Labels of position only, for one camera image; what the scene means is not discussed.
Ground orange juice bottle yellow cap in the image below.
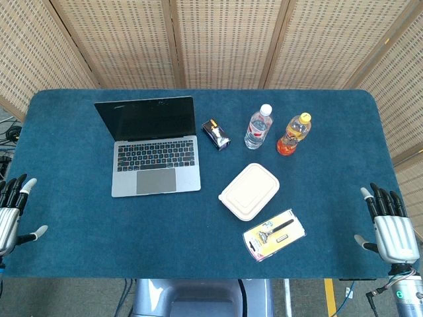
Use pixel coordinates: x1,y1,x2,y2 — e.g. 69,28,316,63
276,112,313,157

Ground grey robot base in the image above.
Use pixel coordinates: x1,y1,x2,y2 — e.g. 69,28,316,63
130,279,275,317

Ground packaged razor blister pack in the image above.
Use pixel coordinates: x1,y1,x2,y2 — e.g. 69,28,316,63
243,208,307,262

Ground beige lidded food container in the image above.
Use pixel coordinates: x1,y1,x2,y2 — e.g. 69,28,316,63
217,162,281,221

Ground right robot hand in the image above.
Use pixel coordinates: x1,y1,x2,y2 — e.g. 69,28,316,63
354,182,421,265

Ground black cables on floor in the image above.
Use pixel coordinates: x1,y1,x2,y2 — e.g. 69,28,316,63
0,117,22,181

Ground woven bamboo folding screen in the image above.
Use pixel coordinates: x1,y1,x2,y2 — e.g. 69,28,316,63
0,0,423,229

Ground yellow floor tape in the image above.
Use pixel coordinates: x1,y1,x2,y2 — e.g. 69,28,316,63
324,279,337,317

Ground clear water bottle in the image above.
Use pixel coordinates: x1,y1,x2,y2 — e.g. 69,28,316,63
244,104,274,151

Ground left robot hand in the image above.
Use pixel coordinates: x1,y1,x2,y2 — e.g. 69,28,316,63
0,173,49,257

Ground blue cable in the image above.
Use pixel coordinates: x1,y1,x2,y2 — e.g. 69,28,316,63
335,280,356,317

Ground blue table mat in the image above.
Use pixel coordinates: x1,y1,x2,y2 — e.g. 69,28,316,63
0,88,414,281

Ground dark small snack box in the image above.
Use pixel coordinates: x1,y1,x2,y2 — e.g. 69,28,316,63
202,120,232,152

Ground silver laptop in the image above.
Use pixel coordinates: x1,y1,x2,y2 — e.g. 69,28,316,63
94,96,202,198

